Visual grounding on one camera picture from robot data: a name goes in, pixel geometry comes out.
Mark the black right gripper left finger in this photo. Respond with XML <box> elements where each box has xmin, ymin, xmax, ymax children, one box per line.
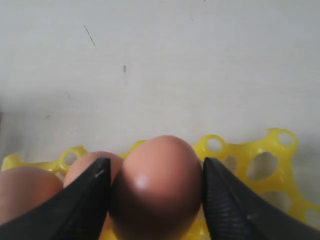
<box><xmin>0</xmin><ymin>157</ymin><xmax>111</xmax><ymax>240</ymax></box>

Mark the brown egg packed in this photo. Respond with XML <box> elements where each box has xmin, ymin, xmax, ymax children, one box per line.
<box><xmin>109</xmin><ymin>135</ymin><xmax>203</xmax><ymax>240</ymax></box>
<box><xmin>63</xmin><ymin>151</ymin><xmax>124</xmax><ymax>187</ymax></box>
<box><xmin>0</xmin><ymin>166</ymin><xmax>63</xmax><ymax>224</ymax></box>

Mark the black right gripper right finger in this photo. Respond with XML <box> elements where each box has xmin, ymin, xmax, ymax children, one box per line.
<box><xmin>202</xmin><ymin>157</ymin><xmax>320</xmax><ymax>240</ymax></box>

